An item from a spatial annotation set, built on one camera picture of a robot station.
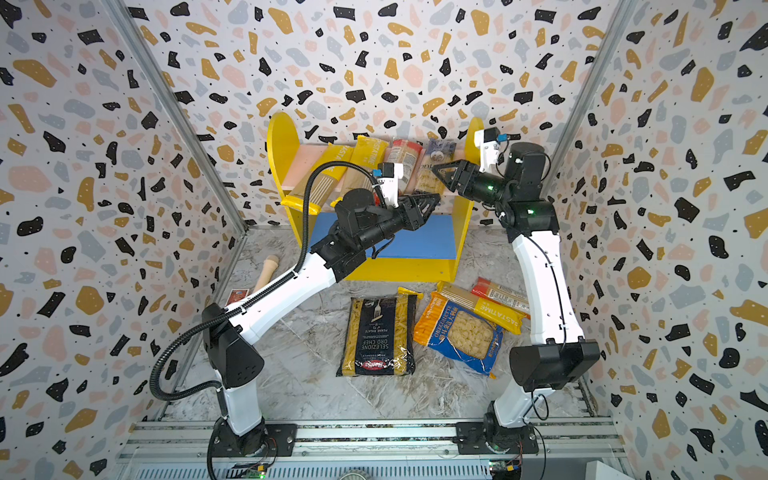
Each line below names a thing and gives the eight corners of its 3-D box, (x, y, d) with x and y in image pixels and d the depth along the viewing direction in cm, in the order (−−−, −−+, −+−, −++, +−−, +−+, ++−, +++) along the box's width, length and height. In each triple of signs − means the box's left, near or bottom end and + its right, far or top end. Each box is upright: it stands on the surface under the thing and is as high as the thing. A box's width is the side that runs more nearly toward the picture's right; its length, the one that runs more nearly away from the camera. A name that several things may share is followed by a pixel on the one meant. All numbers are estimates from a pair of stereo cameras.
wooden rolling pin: (256, 291, 104) (252, 285, 101) (270, 260, 113) (267, 254, 110) (266, 292, 104) (262, 286, 101) (280, 261, 113) (276, 254, 110)
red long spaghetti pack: (469, 295, 105) (472, 288, 101) (476, 282, 108) (479, 275, 105) (525, 322, 98) (530, 315, 95) (531, 307, 102) (535, 300, 98)
